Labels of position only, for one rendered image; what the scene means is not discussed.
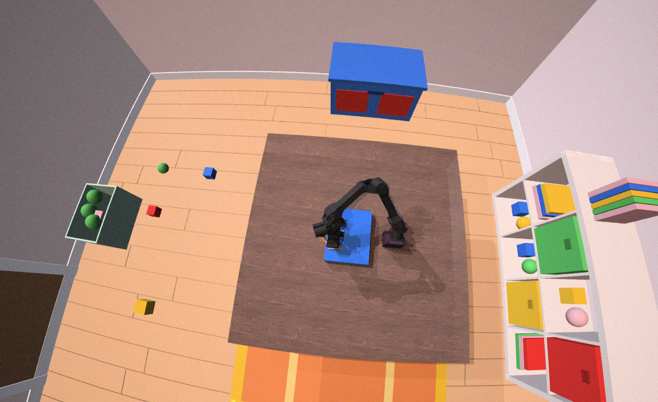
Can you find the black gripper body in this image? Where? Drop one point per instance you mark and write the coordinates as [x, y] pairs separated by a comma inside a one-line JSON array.
[[333, 242]]

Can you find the blue flat deck plate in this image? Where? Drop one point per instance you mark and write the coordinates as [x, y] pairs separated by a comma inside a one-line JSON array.
[[354, 247]]

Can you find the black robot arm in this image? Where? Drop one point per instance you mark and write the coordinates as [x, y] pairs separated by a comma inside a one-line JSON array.
[[333, 212]]

